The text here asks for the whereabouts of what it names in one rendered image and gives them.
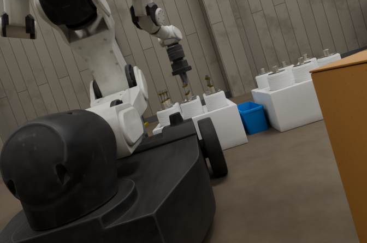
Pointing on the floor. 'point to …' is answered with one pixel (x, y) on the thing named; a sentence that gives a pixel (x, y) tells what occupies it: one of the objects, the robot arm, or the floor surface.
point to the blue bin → (252, 117)
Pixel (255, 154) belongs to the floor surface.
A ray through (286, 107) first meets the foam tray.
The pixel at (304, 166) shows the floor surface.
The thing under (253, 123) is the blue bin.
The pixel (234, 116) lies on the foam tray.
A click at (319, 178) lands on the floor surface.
